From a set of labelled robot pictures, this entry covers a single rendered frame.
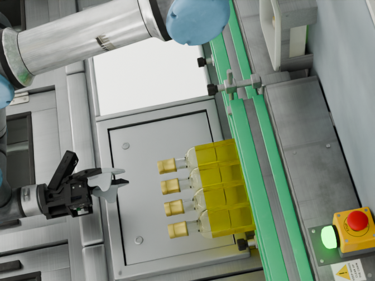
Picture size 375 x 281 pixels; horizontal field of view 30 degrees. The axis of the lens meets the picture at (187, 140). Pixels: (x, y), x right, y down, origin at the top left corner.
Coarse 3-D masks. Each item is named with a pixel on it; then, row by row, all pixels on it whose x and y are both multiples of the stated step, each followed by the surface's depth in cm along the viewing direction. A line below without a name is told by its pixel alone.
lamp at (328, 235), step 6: (324, 228) 138; (330, 228) 137; (336, 228) 136; (324, 234) 137; (330, 234) 136; (336, 234) 136; (324, 240) 137; (330, 240) 136; (336, 240) 136; (330, 246) 136; (336, 246) 137
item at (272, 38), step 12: (264, 0) 169; (276, 0) 152; (264, 12) 173; (276, 12) 150; (264, 24) 175; (276, 24) 152; (264, 36) 174; (276, 36) 155; (276, 48) 159; (276, 60) 163
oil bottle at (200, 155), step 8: (208, 144) 171; (216, 144) 170; (224, 144) 170; (232, 144) 170; (192, 152) 170; (200, 152) 170; (208, 152) 169; (216, 152) 169; (224, 152) 169; (232, 152) 169; (192, 160) 169; (200, 160) 169; (208, 160) 168; (216, 160) 168; (224, 160) 169; (192, 168) 170
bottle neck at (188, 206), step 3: (183, 201) 165; (186, 201) 165; (189, 201) 165; (192, 201) 164; (183, 204) 164; (186, 204) 164; (189, 204) 164; (192, 204) 164; (186, 207) 164; (189, 207) 164; (192, 207) 164; (186, 210) 165; (189, 210) 165; (192, 210) 165
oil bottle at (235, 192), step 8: (224, 184) 164; (232, 184) 164; (240, 184) 164; (200, 192) 164; (208, 192) 164; (216, 192) 163; (224, 192) 163; (232, 192) 163; (240, 192) 163; (200, 200) 163; (208, 200) 163; (216, 200) 162; (224, 200) 162; (232, 200) 162; (240, 200) 162; (248, 200) 162; (200, 208) 163; (208, 208) 162
